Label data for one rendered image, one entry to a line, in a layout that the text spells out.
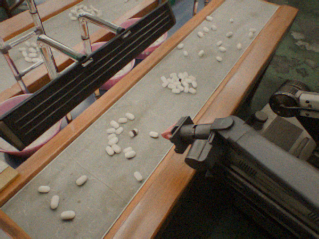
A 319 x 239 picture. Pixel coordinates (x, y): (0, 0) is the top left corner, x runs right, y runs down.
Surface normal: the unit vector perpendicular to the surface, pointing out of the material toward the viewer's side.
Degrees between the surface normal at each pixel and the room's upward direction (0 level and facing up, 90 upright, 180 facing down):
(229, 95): 0
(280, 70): 0
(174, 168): 0
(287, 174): 44
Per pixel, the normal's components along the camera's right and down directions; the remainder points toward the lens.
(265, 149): -0.56, -0.69
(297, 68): 0.05, -0.62
